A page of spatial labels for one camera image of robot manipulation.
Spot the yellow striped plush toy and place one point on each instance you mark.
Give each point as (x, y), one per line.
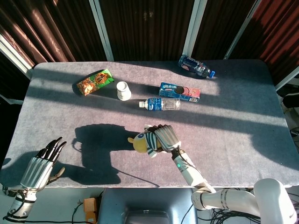
(146, 143)

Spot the clear water bottle blue label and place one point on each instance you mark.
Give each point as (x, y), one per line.
(161, 104)

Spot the blue pink cookie box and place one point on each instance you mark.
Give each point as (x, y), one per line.
(180, 92)

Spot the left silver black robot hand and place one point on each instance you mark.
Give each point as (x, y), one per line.
(37, 171)

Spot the grey blue table cloth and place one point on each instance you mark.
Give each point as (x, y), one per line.
(222, 144)

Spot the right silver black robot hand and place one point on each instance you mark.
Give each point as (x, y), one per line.
(167, 138)

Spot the small brown cardboard box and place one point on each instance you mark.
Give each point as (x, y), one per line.
(90, 208)

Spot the white paper cup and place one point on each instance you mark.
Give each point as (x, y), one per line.
(123, 91)

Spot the green orange snack bag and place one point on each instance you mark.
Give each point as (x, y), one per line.
(95, 81)

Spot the white window frame post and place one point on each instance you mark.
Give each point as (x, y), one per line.
(14, 54)
(192, 28)
(241, 30)
(288, 78)
(101, 30)

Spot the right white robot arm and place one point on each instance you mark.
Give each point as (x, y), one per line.
(210, 193)

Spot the dark blue drink bottle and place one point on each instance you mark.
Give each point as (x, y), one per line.
(194, 65)

